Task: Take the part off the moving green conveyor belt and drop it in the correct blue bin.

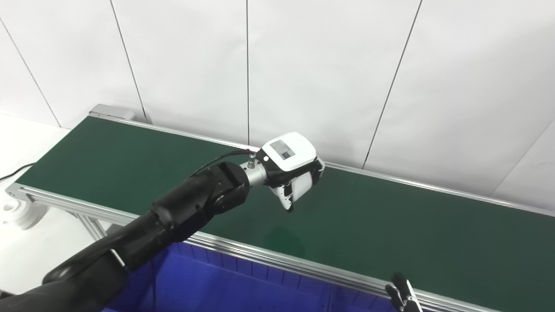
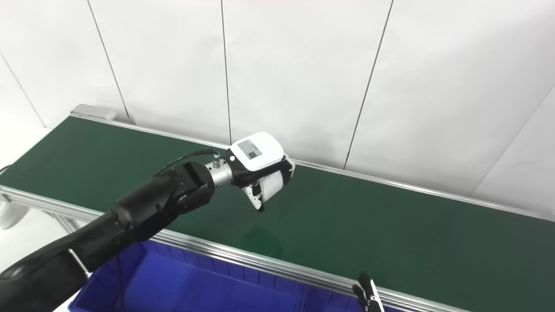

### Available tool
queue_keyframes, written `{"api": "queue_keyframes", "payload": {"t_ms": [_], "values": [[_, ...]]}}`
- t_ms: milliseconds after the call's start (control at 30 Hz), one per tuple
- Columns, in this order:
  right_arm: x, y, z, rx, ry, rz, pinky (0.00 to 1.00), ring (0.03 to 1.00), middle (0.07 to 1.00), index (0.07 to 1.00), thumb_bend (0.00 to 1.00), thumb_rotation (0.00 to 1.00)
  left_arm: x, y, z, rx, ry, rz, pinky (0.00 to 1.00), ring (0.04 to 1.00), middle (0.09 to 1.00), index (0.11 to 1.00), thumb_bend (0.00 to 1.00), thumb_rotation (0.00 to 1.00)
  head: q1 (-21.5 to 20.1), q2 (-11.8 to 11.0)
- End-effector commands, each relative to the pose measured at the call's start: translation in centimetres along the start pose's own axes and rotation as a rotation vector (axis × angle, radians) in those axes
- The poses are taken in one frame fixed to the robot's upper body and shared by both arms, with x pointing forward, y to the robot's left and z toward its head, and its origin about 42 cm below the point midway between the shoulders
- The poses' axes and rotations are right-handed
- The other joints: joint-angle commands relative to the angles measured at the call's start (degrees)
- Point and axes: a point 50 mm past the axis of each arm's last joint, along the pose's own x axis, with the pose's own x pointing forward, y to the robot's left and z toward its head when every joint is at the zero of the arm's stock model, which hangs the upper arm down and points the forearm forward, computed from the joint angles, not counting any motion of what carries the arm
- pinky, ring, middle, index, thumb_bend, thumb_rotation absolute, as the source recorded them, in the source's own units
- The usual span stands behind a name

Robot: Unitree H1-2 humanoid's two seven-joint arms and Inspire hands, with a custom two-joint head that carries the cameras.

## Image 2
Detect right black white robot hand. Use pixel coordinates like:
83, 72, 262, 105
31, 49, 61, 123
352, 271, 385, 312

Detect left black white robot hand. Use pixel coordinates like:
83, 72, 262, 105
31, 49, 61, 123
224, 131, 296, 213

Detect white cylindrical part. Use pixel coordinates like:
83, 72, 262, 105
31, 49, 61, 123
259, 170, 291, 203

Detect green conveyor belt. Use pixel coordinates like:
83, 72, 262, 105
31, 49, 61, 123
0, 114, 555, 312
0, 116, 555, 312

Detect grey conveyor end housing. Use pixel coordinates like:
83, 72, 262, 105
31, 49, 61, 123
70, 104, 118, 121

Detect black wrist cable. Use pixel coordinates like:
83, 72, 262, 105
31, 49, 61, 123
153, 149, 220, 176

